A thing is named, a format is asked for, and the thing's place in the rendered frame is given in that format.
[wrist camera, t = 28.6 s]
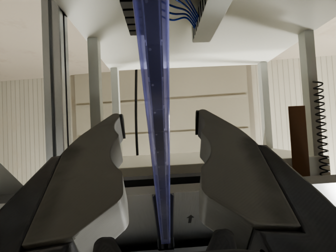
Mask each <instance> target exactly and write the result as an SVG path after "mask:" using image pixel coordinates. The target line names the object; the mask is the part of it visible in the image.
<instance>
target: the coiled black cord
mask: <svg viewBox="0 0 336 252"><path fill-rule="evenodd" d="M313 83H320V84H321V85H319V86H316V87H313V89H314V90H322V91H320V92H318V93H315V94H313V95H314V96H319V97H322V98H320V99H317V100H314V102H315V103H322V105H319V106H316V107H314V108H315V109H317V110H323V111H321V112H318V113H316V114H315V115H316V116H320V117H323V118H320V119H317V120H316V122H317V123H322V125H319V126H317V127H316V129H319V130H324V131H321V132H318V133H317V134H316V135H317V136H320V137H324V138H320V139H318V140H317V142H319V143H322V144H323V145H320V146H318V147H317V148H318V149H320V150H323V151H322V152H319V153H318V155H319V156H321V157H325V158H321V159H319V160H318V161H319V162H320V163H322V164H324V165H320V166H319V168H320V169H321V170H323V172H320V174H319V175H321V176H323V175H322V174H323V173H329V172H331V171H330V170H326V169H323V168H321V167H323V166H329V165H330V164H329V163H326V162H322V161H321V160H325V159H329V158H330V157H328V156H324V155H321V153H326V152H329V150H327V149H323V148H320V147H322V146H327V145H328V143H326V142H321V141H320V140H323V139H327V138H328V137H327V136H325V135H320V134H321V133H324V132H327V131H328V130H327V129H323V128H319V127H322V126H325V125H326V124H327V123H326V122H322V121H319V120H323V119H325V118H326V116H325V115H319V114H320V113H323V112H325V111H326V110H325V109H323V108H318V107H321V106H324V105H325V103H324V102H321V101H319V100H322V99H324V97H325V96H323V95H319V94H320V93H322V92H323V91H324V89H322V88H318V87H321V86H322V85H323V84H324V83H323V82H321V81H315V80H314V81H313Z"/></svg>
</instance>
